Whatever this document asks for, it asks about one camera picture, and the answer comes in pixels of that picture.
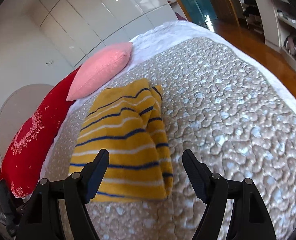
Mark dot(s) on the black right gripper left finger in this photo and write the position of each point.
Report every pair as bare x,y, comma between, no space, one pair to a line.
41,218

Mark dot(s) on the yellow striped knit sweater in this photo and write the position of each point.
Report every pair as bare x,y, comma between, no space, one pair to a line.
127,122

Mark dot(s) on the red embroidered pillow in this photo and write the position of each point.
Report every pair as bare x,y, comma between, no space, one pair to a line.
27,151

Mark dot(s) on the beige dotted quilt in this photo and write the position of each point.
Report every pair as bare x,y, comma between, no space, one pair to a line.
230,115

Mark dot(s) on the pink pillow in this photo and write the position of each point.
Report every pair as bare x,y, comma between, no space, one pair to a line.
99,69

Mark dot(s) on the white shelf unit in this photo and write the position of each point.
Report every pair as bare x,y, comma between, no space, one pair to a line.
279,22

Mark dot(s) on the white bed sheet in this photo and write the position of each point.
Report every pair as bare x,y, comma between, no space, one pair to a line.
171,33

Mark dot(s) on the teal wooden door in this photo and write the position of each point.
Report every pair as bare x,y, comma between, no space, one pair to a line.
203,11

